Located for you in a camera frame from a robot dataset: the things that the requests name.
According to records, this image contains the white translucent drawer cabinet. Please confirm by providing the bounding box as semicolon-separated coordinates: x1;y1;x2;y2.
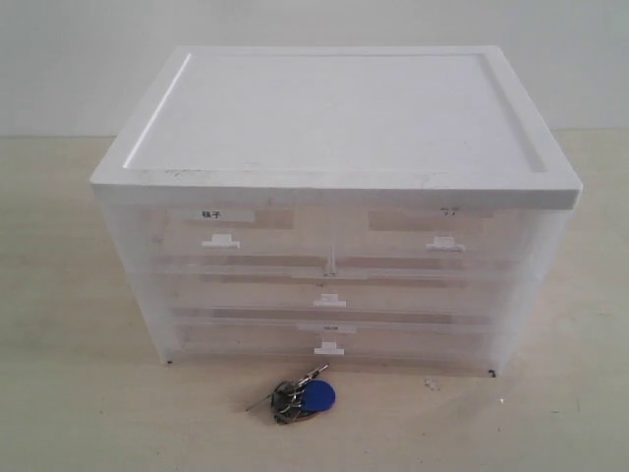
90;46;583;376

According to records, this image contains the wide clear drawer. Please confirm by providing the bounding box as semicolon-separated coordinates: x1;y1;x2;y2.
150;273;513;323
174;308;510;372

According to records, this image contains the key bunch with blue tag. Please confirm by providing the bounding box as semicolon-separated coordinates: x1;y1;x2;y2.
246;364;336;425

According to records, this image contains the top right small drawer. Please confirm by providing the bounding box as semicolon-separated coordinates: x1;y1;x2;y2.
334;207;526;271

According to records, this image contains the small drawer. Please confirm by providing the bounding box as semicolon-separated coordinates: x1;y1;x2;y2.
334;207;526;271
147;206;337;275

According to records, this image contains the top left small drawer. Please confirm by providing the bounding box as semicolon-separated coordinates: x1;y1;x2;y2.
147;206;337;275

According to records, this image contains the small white debris bit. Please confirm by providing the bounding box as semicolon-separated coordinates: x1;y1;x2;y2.
424;379;439;391

